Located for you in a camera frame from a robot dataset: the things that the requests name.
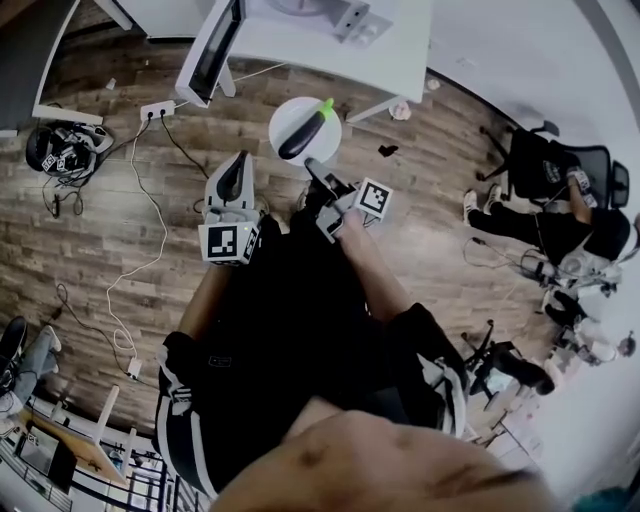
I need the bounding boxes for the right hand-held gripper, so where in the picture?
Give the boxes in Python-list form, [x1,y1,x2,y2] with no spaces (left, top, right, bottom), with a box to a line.
[303,156,395,245]

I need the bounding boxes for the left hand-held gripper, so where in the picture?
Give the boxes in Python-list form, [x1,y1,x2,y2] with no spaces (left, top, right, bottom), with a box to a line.
[198,150,264,269]

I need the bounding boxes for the white round plate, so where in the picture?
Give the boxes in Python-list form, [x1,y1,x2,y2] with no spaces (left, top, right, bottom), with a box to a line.
[268,96,344,168]

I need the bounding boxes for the dark purple eggplant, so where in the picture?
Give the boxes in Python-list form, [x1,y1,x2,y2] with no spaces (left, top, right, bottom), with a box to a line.
[277,97,335,162]

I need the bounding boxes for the person's right forearm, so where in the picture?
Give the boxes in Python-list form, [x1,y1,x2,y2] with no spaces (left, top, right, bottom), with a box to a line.
[339,209,419,326]

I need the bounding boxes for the person's left forearm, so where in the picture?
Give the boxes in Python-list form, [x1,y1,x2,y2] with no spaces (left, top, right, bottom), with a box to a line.
[177,262,236,346]

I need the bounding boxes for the white power strip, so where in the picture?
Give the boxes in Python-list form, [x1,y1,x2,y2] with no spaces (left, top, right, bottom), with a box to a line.
[139,99,178,123]

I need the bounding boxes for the white table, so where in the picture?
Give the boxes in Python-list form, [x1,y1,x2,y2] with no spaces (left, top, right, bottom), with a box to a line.
[219,0,432,124]

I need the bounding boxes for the person's black clothed body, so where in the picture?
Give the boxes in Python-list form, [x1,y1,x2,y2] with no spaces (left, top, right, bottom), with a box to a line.
[153,187,470,501]

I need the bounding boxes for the black equipment pile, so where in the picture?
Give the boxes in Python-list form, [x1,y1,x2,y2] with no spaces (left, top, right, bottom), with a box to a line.
[24,121,115,177]

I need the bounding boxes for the plain white desk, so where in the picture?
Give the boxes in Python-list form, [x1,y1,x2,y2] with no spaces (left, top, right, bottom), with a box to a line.
[94,0,221,41]

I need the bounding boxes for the black office chair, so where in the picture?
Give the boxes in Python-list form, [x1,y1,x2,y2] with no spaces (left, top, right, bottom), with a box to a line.
[477,119,631,211]
[459,319,557,412]

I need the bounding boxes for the dark-topped white desk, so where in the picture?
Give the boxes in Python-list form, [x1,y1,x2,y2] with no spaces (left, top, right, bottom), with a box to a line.
[0,0,105,139]

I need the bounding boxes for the person's face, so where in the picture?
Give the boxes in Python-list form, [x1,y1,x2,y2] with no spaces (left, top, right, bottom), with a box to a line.
[209,397,569,512]

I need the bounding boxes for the wooden desk with white legs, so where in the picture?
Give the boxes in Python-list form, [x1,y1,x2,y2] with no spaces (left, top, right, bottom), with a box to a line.
[19,384,137,489]

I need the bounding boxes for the black metal railing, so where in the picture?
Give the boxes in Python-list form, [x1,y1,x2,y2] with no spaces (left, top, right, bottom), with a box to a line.
[74,439,211,512]

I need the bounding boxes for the black monitor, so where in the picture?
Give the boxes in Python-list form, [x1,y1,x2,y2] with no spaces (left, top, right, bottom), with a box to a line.
[13,423,77,494]

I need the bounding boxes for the black power cable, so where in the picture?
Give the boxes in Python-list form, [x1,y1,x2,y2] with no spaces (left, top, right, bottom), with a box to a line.
[158,115,210,180]
[97,117,151,157]

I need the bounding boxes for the long white cable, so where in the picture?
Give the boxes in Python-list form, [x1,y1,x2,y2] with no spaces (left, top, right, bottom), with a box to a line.
[105,119,170,374]

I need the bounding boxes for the tangled black cable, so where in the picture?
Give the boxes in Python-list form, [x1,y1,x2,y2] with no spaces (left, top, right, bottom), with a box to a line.
[41,174,85,219]

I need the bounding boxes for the long thin black cable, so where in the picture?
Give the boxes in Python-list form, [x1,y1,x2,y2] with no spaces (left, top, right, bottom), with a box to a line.
[53,282,132,366]

